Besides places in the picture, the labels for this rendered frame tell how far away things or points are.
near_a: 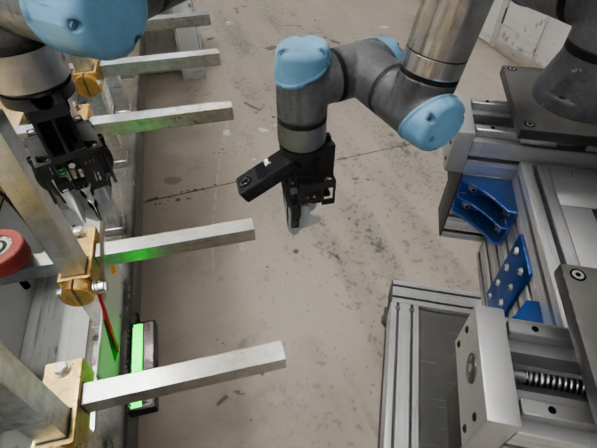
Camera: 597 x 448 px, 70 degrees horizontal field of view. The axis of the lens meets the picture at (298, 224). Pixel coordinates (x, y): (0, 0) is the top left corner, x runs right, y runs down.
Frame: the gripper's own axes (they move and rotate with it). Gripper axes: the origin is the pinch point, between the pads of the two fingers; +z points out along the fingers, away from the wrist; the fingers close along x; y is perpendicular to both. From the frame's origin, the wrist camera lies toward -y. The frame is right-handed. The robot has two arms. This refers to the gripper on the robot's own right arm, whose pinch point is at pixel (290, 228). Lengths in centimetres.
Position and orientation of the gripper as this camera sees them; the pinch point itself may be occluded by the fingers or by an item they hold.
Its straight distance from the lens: 81.3
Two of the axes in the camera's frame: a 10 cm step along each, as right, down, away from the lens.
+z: 0.0, 6.9, 7.3
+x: -2.3, -7.1, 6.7
